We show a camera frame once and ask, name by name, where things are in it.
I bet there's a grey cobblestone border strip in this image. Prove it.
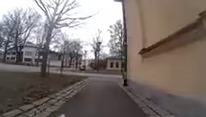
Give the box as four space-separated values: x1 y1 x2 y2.
0 73 91 117

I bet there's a small beige building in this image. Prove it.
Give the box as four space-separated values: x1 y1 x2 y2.
106 58 123 71

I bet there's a dark asphalt path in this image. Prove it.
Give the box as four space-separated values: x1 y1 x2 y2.
42 74 159 117

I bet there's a beige building wall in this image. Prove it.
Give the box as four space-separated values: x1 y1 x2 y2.
108 0 206 117

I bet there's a grey paving stone strip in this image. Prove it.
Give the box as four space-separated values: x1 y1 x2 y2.
116 81 184 117

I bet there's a dark drainpipe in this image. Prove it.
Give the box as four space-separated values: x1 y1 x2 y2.
117 0 133 88

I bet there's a white building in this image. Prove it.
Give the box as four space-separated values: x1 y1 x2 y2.
0 40 84 70

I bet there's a row of bare trees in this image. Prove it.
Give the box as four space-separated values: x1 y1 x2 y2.
0 6 86 75

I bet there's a grey road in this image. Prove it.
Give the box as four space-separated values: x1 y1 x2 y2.
0 61 124 79

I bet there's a bare brown grass patch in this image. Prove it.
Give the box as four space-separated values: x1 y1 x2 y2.
0 69 88 117

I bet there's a large bare tree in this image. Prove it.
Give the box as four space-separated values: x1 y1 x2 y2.
27 0 98 80

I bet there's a vehicle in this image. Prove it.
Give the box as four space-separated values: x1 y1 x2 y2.
78 65 87 72

